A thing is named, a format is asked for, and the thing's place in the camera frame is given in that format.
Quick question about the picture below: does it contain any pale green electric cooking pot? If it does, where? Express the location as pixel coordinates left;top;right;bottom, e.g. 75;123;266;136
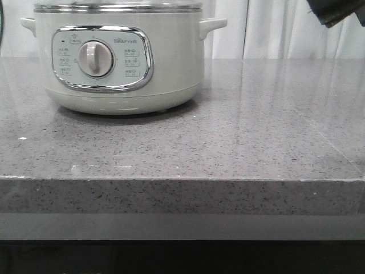
21;10;227;115

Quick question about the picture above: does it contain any glass pot lid steel rim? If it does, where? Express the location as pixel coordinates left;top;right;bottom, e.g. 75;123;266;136
34;1;202;14

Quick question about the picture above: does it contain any white curtain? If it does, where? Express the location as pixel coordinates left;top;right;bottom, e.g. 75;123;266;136
1;1;364;59

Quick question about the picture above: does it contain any dark robot arm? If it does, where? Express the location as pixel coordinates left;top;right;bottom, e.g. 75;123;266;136
307;0;364;28

